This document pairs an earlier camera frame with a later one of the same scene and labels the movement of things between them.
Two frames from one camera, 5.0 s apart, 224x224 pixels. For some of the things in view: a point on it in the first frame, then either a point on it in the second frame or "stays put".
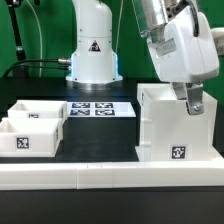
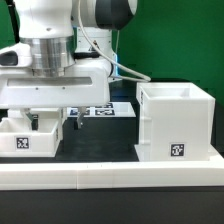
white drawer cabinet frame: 169,132 stays put
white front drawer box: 30,137 stays put
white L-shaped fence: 124,175 stays put
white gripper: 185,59 -> 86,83
